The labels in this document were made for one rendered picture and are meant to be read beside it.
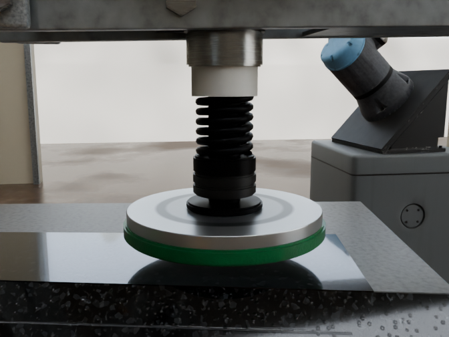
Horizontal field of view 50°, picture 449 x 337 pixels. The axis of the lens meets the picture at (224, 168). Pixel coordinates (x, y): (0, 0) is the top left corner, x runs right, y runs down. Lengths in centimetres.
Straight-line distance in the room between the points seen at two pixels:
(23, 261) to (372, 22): 44
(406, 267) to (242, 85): 26
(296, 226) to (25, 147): 514
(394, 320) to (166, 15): 34
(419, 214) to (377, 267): 107
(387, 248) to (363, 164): 89
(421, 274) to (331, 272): 9
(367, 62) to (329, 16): 110
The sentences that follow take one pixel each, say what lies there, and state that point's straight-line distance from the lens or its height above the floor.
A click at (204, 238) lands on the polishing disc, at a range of 43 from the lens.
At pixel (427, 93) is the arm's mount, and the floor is 103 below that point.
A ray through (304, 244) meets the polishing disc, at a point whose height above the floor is 91.
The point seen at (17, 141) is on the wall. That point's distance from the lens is 555.
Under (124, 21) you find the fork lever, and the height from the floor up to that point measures 111.
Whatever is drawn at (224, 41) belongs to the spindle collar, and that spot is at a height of 110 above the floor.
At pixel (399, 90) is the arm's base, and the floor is 104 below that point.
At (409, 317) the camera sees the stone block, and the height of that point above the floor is 85.
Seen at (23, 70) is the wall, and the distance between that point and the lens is 549.
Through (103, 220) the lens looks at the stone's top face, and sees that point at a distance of 71.
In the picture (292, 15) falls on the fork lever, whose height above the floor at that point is 112.
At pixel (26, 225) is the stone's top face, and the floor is 87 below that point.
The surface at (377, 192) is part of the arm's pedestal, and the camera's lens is 152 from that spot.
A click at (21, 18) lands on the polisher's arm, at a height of 111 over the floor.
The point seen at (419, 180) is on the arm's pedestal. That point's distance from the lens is 157.
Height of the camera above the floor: 106
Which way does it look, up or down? 10 degrees down
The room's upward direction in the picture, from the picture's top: straight up
